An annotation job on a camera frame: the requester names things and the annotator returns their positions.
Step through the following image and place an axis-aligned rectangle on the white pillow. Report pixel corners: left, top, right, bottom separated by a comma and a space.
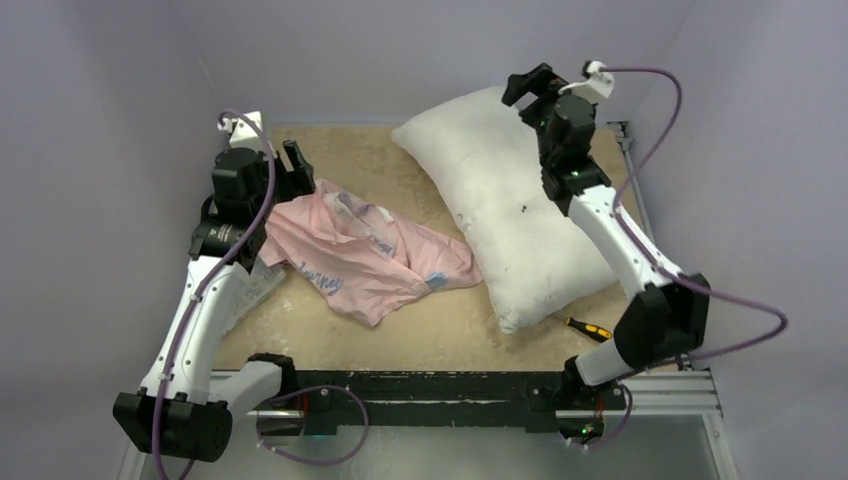
391, 85, 617, 334

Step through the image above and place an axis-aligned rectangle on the pink pillow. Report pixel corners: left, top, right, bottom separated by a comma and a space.
259, 179, 483, 327

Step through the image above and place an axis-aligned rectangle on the clear plastic bag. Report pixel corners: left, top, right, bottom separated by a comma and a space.
223, 259, 286, 335

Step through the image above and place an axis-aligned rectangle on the yellow black screwdriver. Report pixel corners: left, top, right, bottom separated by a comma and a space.
553, 314, 613, 343

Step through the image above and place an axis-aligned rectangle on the black base bar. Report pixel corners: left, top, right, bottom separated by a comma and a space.
258, 370, 627, 437

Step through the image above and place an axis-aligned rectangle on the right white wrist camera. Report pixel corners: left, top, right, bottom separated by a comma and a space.
558, 60, 615, 105

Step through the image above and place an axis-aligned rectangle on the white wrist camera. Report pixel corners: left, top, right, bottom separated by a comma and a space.
558, 60, 615, 105
217, 110, 267, 154

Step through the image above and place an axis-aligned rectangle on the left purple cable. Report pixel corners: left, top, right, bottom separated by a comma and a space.
150, 109, 278, 480

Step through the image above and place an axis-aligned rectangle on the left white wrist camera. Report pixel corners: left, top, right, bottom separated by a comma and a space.
217, 110, 267, 154

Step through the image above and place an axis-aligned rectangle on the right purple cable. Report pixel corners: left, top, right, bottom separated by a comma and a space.
599, 66, 790, 379

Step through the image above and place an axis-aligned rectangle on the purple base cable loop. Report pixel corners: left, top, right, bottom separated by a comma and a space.
256, 385, 370, 467

